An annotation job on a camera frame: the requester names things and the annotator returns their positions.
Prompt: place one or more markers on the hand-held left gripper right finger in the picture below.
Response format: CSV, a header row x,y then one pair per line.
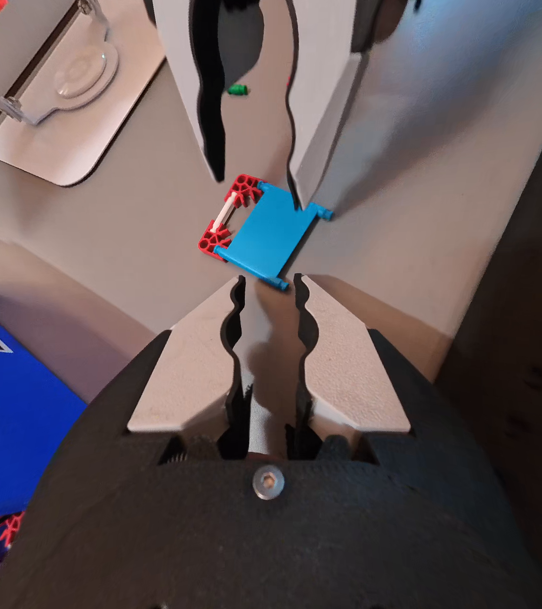
x,y
352,380

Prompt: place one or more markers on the black perforated board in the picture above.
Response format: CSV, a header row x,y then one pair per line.
x,y
513,333

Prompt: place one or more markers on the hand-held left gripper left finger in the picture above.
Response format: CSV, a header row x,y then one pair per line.
x,y
185,380

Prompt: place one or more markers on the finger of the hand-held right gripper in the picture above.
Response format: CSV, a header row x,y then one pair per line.
x,y
176,38
323,47

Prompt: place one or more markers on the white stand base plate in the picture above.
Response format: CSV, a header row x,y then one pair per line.
x,y
85,133

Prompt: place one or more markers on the white short rod with connectors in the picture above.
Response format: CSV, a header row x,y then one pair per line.
x,y
226,214

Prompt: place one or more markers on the teal plastic panel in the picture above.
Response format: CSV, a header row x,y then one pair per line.
x,y
266,233

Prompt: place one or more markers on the green small toy piece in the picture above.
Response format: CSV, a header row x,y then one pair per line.
x,y
237,90

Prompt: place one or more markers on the blue plastic bin with label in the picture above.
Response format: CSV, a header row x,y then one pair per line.
x,y
14,404

